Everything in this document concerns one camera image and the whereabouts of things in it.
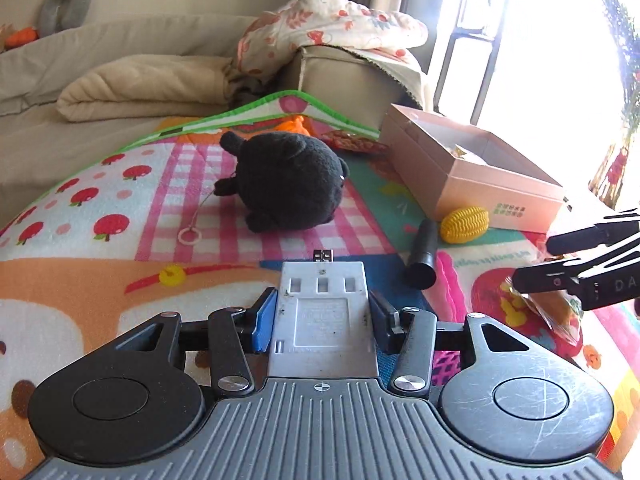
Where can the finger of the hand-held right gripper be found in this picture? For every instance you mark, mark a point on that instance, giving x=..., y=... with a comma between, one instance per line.
x=547, y=276
x=575, y=240

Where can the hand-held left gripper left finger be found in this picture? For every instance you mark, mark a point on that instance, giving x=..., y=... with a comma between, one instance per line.
x=263, y=322

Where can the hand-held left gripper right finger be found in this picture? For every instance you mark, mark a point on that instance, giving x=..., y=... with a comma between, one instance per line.
x=381, y=321

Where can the yellow bread packet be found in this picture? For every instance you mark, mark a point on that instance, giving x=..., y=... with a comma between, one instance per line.
x=555, y=317

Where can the white plug-in adapter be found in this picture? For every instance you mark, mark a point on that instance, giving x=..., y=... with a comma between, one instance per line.
x=320, y=330

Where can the black cylinder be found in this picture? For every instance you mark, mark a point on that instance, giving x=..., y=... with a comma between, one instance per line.
x=422, y=260

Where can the black plush toy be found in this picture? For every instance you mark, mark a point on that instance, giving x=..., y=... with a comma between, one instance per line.
x=290, y=175

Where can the pink cardboard box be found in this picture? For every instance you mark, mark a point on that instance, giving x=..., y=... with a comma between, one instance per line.
x=425, y=170

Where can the yellow corn toy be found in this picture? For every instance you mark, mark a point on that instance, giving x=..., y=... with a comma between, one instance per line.
x=462, y=224

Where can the green leafy plant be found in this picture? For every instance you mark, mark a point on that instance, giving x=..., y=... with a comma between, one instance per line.
x=620, y=85

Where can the colourful play mat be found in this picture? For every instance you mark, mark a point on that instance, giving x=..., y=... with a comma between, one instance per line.
x=100, y=285

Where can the red snack packet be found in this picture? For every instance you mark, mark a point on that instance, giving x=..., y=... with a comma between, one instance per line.
x=350, y=141

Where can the small orange toy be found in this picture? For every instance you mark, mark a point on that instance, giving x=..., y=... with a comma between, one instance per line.
x=295, y=125

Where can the folded beige blanket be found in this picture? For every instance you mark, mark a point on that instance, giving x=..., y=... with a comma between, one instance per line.
x=140, y=90

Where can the floral blanket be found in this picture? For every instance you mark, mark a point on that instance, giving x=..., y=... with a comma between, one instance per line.
x=320, y=20

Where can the beige sofa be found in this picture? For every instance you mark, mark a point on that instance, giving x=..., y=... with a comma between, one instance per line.
x=150, y=35

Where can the grey neck pillow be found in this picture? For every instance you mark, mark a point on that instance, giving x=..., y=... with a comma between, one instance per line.
x=75, y=5

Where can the orange plush toy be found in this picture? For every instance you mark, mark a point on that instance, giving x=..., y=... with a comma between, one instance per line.
x=22, y=36

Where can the dark window frame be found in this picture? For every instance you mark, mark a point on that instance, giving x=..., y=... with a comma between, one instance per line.
x=452, y=60

